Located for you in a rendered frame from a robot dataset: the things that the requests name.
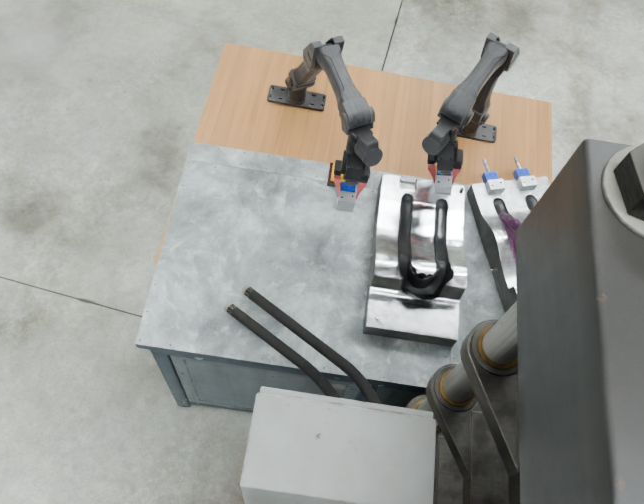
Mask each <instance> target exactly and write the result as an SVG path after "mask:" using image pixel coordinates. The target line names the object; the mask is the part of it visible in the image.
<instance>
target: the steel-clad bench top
mask: <svg viewBox="0 0 644 504"><path fill-rule="evenodd" d="M329 167H330V163H324V162H318V161H311V160H305V159H298V158H292V157H286V156H279V155H273V154H266V153H260V152H253V151H247V150H241V149H234V148H228V147H221V146H215V145H209V144H202V143H196V142H191V144H190V148H189V152H188V155H187V159H186V162H185V166H184V169H183V173H182V177H181V180H180V184H179V187H178V191H177V194H176V198H175V202H174V205H173V209H172V212H171V216H170V219H169V223H168V226H167V230H166V234H165V237H164V241H163V244H162V248H161V251H160V255H159V259H158V262H157V266H156V269H155V273H154V276H153V280H152V284H151V287H150V291H149V294H148V298H147V301H146V305H145V308H144V312H143V316H142V319H141V323H140V326H139V330H138V333H137V337H136V341H135V344H137V345H144V346H151V347H157V348H164V349H171V350H177V351H184V352H190V353H197V354H204V355H210V356H217V357H224V358H230V359H237V360H244V361H250V362H257V363H264V364H270V365H277V366H283V367H290V368H297V369H300V368H298V367H297V366H296V365H294V364H293V363H292V362H291V361H289V360H288V359H287V358H285V357H284V356H283V355H282V354H280V353H279V352H278V351H276V350H275V349H274V348H272V347H271V346H270V345H269V344H267V343H266V342H265V341H263V340H262V339H261V338H260V337H258V336H257V335H256V334H254V333H253V332H252V331H251V330H249V329H248V328H247V327H245V326H244V325H243V324H241V323H240V322H239V321H238V320H236V319H235V318H234V317H232V316H231V315H230V314H229V313H227V312H226V311H225V310H224V307H225V305H226V304H227V303H228V302H231V303H233V304H234V305H235V306H237V307H238V308H239V309H241V310H242V311H243V312H245V313H246V314H247V315H249V316H250V317H251V318H252V319H254V320H255V321H256V322H258V323H259V324H260V325H262V326H263V327H264V328H266V329H267V330H268V331H270V332H271V333H272V334H273V335H275V336H276V337H277V338H279V339H280V340H281V341H283V342H284V343H285V344H287V345H288V346H289V347H291V348H292V349H293V350H294V351H296V352H297V353H298V354H300V355H301V356H302V357H304V358H305V359H306V360H307V361H309V362H310V363H311V364H312V365H313V366H314V367H315V368H317V369H318V370H319V371H320V372H323V373H330V374H337V375H343V376H348V375H347V374H345V373H344V372H343V371H342V370H341V369H339V368H338V367H337V366H336V365H334V364H333V363H332V362H330V361H329V360H328V359H327V358H325V357H324V356H323V355H321V354H320V353H319V352H318V351H316V350H315V349H314V348H312V347H311V346H310V345H308V344H307V343H306V342H305V341H303V340H302V339H301V338H299V337H298V336H297V335H296V334H294V333H293V332H292V331H290V330H289V329H288V328H286V327H285V326H284V325H283V324H281V323H280V322H279V321H277V320H276V319H275V318H274V317H272V316H271V315H270V314H268V313H267V312H266V311H265V310H263V309H262V308H261V307H259V306H258V305H257V304H255V303H254V302H253V301H252V300H250V299H249V298H248V297H246V296H245V295H244V294H243V293H242V289H243V288H244V287H245V286H246V285H249V286H250V287H252V288H253V289H254V290H256V291H257V292H258V293H260V294H261V295H262V296H264V297H265V298H266V299H268V300H269V301H270V302H271V303H273V304H274V305H275V306H277V307H278V308H279V309H281V310H282V311H283V312H285V313H286V314H287V315H289V316H290V317H291V318H293V319H294V320H295V321H296V322H298V323H299V324H300V325H302V326H303V327H304V328H306V329H307V330H308V331H310V332H311V333H312V334H314V335H315V336H316V337H318V338H319V339H320V340H321V341H323V342H324V343H325V344H327V345H328V346H329V347H331V348H332V349H333V350H335V351H336V352H337V353H339V354H340V355H341V356H343V357H344V358H345V359H346V360H348V361H349V362H350V363H351V364H353V365H354V366H355V367H356V368H357V369H358V370H359V371H360V372H361V373H362V375H363V376H364V377H365V378H366V379H370V380H377V381H383V382H390V383H396V384H403V385H410V386H416V387H423V388H426V387H427V383H428V381H429V379H430V378H431V376H432V375H433V374H434V373H435V372H436V371H437V370H438V369H439V368H440V367H442V366H444V365H447V364H458V363H459V362H460V361H461V355H460V349H461V344H462V342H463V340H464V338H465V337H466V335H467V334H468V333H469V332H470V331H471V330H472V328H473V327H474V326H475V325H476V324H478V323H480V322H482V321H485V320H489V319H498V320H499V319H500V318H501V317H502V316H503V315H504V314H505V311H504V308H503V305H502V302H501V299H500V296H499V293H498V290H497V287H496V283H495V280H494V277H493V274H492V273H491V272H490V270H491V268H490V265H489V262H488V259H487V256H486V252H485V249H484V246H483V243H482V240H481V237H480V234H479V231H478V228H477V224H476V221H475V218H474V215H473V212H472V209H471V206H470V203H469V200H468V196H467V191H468V190H469V188H470V186H471V185H465V184H459V183H453V184H456V185H462V186H465V199H464V222H463V251H464V257H465V262H466V268H467V282H466V290H465V292H464V293H463V295H462V297H461V299H460V301H459V316H458V340H457V342H456V343H455V344H454V345H453V346H452V347H449V346H442V345H436V344H429V343H423V342H416V341H409V340H403V339H396V338H390V337H383V336H377V335H370V334H363V328H364V318H365V308H366V299H367V289H368V280H369V270H370V260H371V259H369V258H366V257H365V256H366V254H371V251H372V241H373V231H374V222H375V212H376V202H377V193H378V187H379V183H380V180H381V177H382V173H385V174H392V175H398V176H401V179H406V180H413V181H415V180H416V178H417V179H424V180H430V181H433V179H427V178H420V177H414V176H407V175H401V174H395V173H388V172H382V171H375V170H370V178H369V179H368V184H367V186H366V187H365V188H364V189H363V190H362V191H361V193H360V194H359V196H358V198H357V200H356V201H355V206H354V210H353V212H348V211H341V210H336V207H337V200H338V197H337V189H336V187H332V186H327V181H328V174H329ZM371 175H372V177H371ZM370 184H371V186H370Z"/></svg>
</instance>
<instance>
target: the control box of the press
mask: <svg viewBox="0 0 644 504"><path fill-rule="evenodd" d="M435 444H436V420H435V419H433V412H430V411H423V410H416V409H410V408H403V407H396V406H390V405H383V404H376V403H370V402H363V401H356V400H350V399H343V398H336V397H330V396H323V395H316V394H310V393H303V392H296V391H290V390H283V389H276V388H270V387H263V386H262V387H261V388H260V393H257V394H256V398H255V404H254V409H253V415H252V420H251V426H250V432H249V437H248V443H247V448H246V454H245V460H244V465H243V471H242V476H241V482H240V486H241V490H242V494H243V499H244V503H245V504H433V491H434V468H435Z"/></svg>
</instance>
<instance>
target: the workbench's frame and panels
mask: <svg viewBox="0 0 644 504"><path fill-rule="evenodd" d="M136 346H137V348H142V349H149V350H150V352H151V353H152V354H153V356H154V358H155V360H156V362H157V364H158V366H159V368H160V370H161V373H162V375H163V377H164V379H165V381H166V383H167V385H168V387H169V389H170V391H171V393H172V395H173V397H174V399H175V401H176V403H177V405H178V406H183V407H190V405H191V404H198V405H205V406H211V407H218V408H225V409H231V410H238V411H245V412H252V413H253V409H254V404H255V398H256V394H257V393H260V388H261V387H262V386H263V387H270V388H276V389H283V390H290V391H296V392H303V393H310V394H316V395H323V396H325V394H324V393H323V392H322V390H321V389H320V388H319V387H318V386H317V385H316V383H315V382H314V381H313V380H312V379H311V378H310V377H309V376H308V375H307V374H305V373H304V372H303V371H302V370H301V369H297V368H290V367H283V366H277V365H270V364H264V363H257V362H250V361H244V360H237V359H230V358H224V357H217V356H210V355H204V354H197V353H190V352H184V351H177V350H171V349H164V348H157V347H151V346H144V345H137V344H136ZM321 373H322V374H323V376H324V377H325V378H326V379H327V380H328V381H329V382H330V384H331V385H332V386H333V387H334V389H335V390H336V391H337V393H338V394H339V395H340V397H341V398H343V399H350V400H356V401H363V402H367V401H366V399H365V397H364V395H363V394H362V392H361V391H360V389H359V388H358V386H357V385H356V384H355V383H354V382H353V381H352V379H351V378H350V377H349V376H343V375H337V374H330V373H323V372H321ZM367 381H368V382H369V383H370V385H371V386H372V388H373V389H374V391H375V393H376V395H377V397H378V398H379V401H380V403H381V404H383V405H390V406H396V407H403V408H405V407H406V406H407V404H408V403H409V402H410V401H411V400H412V399H413V398H415V397H417V396H420V395H426V388H423V387H416V386H410V385H403V384H396V383H390V382H383V381H377V380H370V379H367Z"/></svg>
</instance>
